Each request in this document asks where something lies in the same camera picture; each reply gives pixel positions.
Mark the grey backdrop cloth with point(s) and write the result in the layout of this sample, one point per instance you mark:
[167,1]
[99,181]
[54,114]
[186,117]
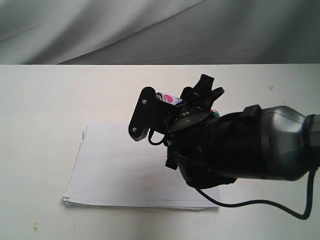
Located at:
[159,32]

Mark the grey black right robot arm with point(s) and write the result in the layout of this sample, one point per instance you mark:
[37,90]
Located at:
[276,143]

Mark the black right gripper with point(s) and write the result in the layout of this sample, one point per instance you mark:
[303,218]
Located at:
[215,152]

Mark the silver spray paint can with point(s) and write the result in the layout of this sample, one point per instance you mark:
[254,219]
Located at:
[170,99]

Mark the white paper stack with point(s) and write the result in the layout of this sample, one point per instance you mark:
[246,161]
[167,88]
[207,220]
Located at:
[112,170]

